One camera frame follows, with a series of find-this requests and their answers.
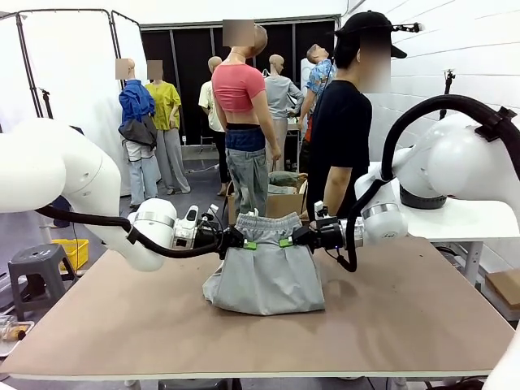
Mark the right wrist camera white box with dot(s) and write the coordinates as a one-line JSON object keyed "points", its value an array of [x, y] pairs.
{"points": [[321, 210]]}

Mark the person's right forearm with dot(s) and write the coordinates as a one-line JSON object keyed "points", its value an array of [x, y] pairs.
{"points": [[339, 191]]}

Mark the white side table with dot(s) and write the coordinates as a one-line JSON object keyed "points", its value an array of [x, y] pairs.
{"points": [[475, 219]]}

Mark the brown cardboard box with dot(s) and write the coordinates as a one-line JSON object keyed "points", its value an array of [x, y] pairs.
{"points": [[505, 288]]}

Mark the mannequin in grey sweater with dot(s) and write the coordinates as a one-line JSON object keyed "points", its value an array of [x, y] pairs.
{"points": [[280, 97]]}

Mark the grey plastic stool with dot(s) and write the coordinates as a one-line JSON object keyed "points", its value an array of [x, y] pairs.
{"points": [[38, 264]]}

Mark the person in black t-shirt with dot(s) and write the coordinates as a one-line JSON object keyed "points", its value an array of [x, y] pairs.
{"points": [[345, 122]]}

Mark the open cardboard box with clothes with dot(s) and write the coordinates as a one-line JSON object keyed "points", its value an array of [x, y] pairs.
{"points": [[284, 205]]}

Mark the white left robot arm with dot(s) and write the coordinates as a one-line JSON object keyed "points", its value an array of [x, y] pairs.
{"points": [[81, 174]]}

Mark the person's right hand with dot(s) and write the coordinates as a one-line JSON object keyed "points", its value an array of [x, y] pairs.
{"points": [[313, 225]]}

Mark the mannequin in pink top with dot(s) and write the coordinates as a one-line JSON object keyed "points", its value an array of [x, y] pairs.
{"points": [[239, 89]]}

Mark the wide white backdrop panel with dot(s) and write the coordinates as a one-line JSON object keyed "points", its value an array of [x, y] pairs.
{"points": [[69, 61]]}

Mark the narrow white backdrop panel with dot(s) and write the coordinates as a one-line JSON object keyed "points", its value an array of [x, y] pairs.
{"points": [[126, 44]]}

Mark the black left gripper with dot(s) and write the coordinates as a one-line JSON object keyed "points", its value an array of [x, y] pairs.
{"points": [[213, 239]]}

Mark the small black tripod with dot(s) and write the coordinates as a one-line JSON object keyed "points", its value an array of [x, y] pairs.
{"points": [[448, 85]]}

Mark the mannequin in yellow shirt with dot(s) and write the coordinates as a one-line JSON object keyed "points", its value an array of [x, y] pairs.
{"points": [[164, 105]]}

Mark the black cap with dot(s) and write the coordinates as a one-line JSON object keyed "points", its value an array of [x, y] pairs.
{"points": [[365, 26]]}

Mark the white tray with snacks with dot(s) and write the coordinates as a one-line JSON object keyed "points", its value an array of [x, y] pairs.
{"points": [[14, 333]]}

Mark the mannequin in floral shirt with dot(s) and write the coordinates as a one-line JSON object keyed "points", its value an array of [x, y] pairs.
{"points": [[321, 77]]}

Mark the mannequin in blue shirt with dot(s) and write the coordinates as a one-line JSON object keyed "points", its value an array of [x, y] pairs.
{"points": [[136, 101]]}

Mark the tall black tripod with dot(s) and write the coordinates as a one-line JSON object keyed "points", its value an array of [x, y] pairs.
{"points": [[46, 105]]}

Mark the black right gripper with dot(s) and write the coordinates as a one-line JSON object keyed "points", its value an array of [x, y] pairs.
{"points": [[329, 235]]}

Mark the grey training pants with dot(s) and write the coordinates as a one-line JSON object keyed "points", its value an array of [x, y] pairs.
{"points": [[268, 280]]}

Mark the mannequin in cream shirt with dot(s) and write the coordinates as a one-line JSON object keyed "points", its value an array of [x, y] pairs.
{"points": [[207, 101]]}

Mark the yellow plastic crate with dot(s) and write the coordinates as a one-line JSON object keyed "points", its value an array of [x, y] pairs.
{"points": [[77, 252]]}

